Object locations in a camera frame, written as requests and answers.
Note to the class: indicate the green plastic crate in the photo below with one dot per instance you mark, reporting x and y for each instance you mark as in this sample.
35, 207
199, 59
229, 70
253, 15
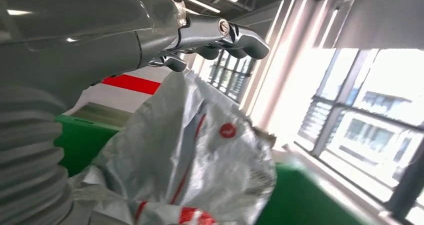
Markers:
82, 140

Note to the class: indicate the small black framed window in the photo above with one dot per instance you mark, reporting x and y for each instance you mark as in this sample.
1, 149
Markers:
232, 74

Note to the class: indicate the white courier bag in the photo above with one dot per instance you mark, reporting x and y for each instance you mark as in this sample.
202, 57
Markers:
165, 144

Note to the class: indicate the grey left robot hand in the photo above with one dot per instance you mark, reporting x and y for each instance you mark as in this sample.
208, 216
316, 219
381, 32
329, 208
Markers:
82, 34

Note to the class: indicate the white panel with red stripe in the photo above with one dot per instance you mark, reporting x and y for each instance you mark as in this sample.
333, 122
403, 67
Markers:
132, 83

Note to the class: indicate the large black framed window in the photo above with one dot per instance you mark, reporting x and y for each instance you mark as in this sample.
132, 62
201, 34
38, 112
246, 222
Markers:
338, 104

